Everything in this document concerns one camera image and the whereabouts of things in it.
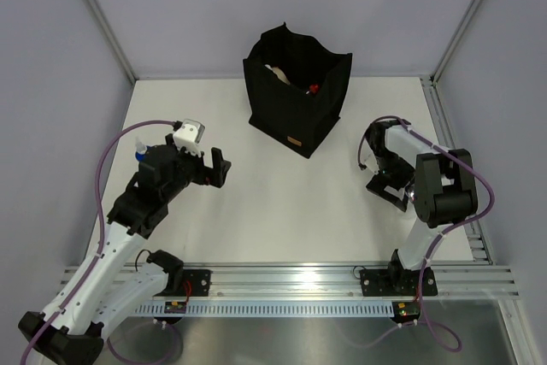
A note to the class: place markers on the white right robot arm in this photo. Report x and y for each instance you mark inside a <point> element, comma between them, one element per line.
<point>437,183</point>

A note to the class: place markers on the cream bottle white pump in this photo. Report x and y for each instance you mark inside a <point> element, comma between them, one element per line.
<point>279,74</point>

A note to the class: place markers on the red tall bottle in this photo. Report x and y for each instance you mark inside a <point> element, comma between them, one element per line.
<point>313,90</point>

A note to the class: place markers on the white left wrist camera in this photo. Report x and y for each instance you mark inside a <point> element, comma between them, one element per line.
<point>187,137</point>

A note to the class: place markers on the aluminium frame post left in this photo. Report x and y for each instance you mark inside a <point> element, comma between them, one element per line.
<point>104,27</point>

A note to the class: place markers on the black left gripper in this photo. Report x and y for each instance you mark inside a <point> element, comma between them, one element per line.
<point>206,175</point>

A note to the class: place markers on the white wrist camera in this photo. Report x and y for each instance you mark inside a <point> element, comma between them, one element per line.
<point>370,165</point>
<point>187,137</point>

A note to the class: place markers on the white slotted cable duct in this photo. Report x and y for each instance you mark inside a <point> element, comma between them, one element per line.
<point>265,309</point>

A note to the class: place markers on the black canvas bag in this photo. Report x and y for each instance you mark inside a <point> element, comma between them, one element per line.
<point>285,112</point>

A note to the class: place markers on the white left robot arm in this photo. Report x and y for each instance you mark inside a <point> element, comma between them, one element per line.
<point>74,327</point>

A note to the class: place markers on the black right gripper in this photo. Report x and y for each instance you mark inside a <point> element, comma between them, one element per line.
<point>378,184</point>

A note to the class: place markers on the orange bottle blue cap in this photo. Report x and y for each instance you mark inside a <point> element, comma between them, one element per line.
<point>140,149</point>

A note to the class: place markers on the aluminium frame post right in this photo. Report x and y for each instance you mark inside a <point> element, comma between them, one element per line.
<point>461,29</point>

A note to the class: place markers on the aluminium frame post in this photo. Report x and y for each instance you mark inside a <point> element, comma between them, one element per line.
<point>461,29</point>
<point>104,27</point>

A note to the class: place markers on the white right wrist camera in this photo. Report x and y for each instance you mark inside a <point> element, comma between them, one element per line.
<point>370,165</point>

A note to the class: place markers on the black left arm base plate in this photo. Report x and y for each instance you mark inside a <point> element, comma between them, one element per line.
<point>194,281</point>

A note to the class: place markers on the aluminium rail front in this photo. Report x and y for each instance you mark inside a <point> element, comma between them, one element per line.
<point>323,281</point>

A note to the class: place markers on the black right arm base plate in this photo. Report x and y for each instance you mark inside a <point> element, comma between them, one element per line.
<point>380,283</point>

